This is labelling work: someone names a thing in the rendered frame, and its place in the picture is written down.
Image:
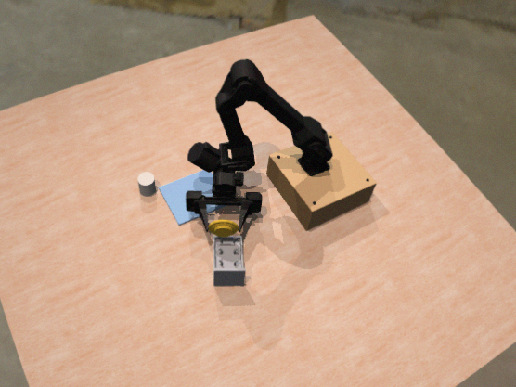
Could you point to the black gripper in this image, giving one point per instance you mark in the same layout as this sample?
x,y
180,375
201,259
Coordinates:
x,y
196,202

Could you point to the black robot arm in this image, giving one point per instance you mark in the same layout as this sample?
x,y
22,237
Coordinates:
x,y
245,82

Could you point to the grey cylinder with white top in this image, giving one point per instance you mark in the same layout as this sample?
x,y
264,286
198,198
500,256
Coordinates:
x,y
146,183

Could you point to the light blue mat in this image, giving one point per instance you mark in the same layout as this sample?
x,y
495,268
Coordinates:
x,y
175,195

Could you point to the grey dish rack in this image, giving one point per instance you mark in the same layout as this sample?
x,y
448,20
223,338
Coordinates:
x,y
228,261

